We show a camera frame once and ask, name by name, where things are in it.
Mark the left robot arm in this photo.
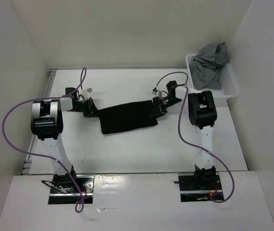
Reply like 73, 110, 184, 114
31, 88, 97, 193

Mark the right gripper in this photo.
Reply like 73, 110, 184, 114
149, 96, 182, 120

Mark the black skirt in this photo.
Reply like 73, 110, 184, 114
97, 100, 158, 135

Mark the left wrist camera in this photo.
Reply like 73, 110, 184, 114
81, 88, 93, 98

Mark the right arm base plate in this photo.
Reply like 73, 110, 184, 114
174, 173, 224, 202

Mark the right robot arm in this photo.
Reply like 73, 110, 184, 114
150, 80, 217, 190

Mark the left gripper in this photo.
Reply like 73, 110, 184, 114
70, 97, 103, 118

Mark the purple cable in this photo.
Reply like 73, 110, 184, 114
1, 66, 90, 214
155, 71, 236, 204

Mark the grey skirt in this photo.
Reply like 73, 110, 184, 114
189, 43, 229, 90

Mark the white plastic basket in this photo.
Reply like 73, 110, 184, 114
185, 53, 242, 106

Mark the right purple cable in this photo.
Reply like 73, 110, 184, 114
155, 71, 236, 204

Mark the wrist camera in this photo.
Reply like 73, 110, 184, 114
152, 87, 162, 98
81, 88, 93, 98

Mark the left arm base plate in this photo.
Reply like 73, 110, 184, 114
41, 175, 95, 205

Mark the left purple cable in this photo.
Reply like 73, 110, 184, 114
1, 66, 90, 214

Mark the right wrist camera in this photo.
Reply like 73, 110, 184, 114
152, 87, 162, 98

